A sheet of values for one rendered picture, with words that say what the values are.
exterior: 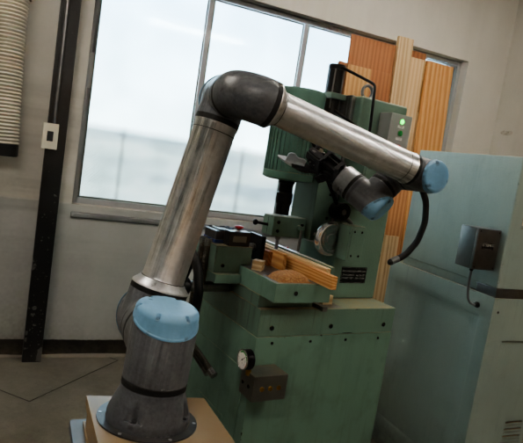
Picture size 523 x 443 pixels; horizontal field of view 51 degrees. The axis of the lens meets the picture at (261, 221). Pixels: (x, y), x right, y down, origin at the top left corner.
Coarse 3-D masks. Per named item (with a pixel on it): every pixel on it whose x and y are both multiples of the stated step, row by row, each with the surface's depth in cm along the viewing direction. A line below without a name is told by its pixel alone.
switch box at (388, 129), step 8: (384, 120) 189; (392, 120) 186; (408, 120) 190; (384, 128) 188; (392, 128) 187; (400, 128) 189; (408, 128) 191; (384, 136) 188; (392, 136) 187; (408, 136) 191; (400, 144) 190
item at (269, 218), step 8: (264, 216) 191; (272, 216) 186; (280, 216) 187; (288, 216) 191; (296, 216) 195; (272, 224) 186; (280, 224) 187; (288, 224) 189; (296, 224) 190; (304, 224) 192; (264, 232) 190; (272, 232) 186; (280, 232) 188; (288, 232) 189; (296, 232) 191
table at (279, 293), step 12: (216, 276) 174; (228, 276) 176; (240, 276) 178; (252, 276) 172; (264, 276) 167; (252, 288) 172; (264, 288) 166; (276, 288) 160; (288, 288) 163; (300, 288) 165; (312, 288) 167; (324, 288) 170; (276, 300) 161; (288, 300) 163; (300, 300) 166; (312, 300) 168; (324, 300) 171
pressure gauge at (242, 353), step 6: (240, 354) 163; (246, 354) 159; (252, 354) 160; (240, 360) 162; (246, 360) 159; (252, 360) 160; (240, 366) 162; (246, 366) 159; (252, 366) 160; (246, 372) 163
